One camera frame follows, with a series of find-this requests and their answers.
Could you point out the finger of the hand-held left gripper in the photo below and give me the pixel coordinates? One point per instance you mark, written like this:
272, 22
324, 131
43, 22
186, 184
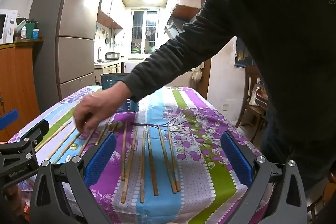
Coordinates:
36, 132
9, 119

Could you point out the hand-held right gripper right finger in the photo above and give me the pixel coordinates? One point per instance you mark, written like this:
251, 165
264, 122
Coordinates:
236, 158

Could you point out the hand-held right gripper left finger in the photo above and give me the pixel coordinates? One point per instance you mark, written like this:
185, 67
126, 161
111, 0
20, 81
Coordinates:
101, 158

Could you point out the group of wooden chopsticks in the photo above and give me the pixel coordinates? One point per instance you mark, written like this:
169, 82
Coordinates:
142, 174

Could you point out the blue metal utensil holder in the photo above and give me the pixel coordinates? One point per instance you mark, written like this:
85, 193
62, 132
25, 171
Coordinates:
110, 81

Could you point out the another person's forearm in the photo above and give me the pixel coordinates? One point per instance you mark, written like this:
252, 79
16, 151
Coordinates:
162, 66

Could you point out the wooden chair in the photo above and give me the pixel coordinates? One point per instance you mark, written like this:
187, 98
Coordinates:
253, 113

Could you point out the floral striped tablecloth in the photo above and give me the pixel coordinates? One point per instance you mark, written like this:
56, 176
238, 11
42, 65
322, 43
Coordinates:
194, 182

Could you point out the brown refrigerator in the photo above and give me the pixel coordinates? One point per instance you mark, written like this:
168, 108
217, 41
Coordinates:
76, 56

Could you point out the small white bottle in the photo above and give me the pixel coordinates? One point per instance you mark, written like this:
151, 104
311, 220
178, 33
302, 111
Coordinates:
23, 33

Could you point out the blue bottle white cap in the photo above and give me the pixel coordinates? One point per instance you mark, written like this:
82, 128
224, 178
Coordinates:
35, 33

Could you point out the white microwave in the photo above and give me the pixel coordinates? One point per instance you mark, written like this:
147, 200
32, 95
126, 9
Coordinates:
6, 26

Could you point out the kitchen counter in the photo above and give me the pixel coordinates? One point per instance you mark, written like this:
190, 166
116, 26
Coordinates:
110, 65

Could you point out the green container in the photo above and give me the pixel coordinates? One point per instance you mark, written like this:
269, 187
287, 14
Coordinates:
30, 27

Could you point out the hanging pale bag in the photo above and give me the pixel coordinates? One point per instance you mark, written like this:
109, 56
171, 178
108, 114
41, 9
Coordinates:
197, 72

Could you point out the kitchen faucet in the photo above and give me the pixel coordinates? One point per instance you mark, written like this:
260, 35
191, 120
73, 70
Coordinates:
99, 54

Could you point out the grey countertop appliance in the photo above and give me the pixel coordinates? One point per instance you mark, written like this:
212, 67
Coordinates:
112, 56

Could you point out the green bowl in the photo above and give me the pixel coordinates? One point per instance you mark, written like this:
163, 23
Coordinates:
136, 50

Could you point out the kitchen window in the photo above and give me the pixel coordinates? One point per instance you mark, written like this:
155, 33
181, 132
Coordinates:
141, 27

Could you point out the steel range hood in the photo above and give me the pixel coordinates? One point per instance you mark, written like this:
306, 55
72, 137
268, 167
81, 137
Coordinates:
174, 27

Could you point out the cabinet above range hood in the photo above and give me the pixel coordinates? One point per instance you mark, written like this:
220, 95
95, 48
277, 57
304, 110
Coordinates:
189, 1

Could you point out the white wall socket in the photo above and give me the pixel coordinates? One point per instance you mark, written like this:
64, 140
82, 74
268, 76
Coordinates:
225, 107

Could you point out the wall-mounted kitchen cabinets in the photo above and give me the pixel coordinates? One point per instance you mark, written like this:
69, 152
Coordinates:
110, 8

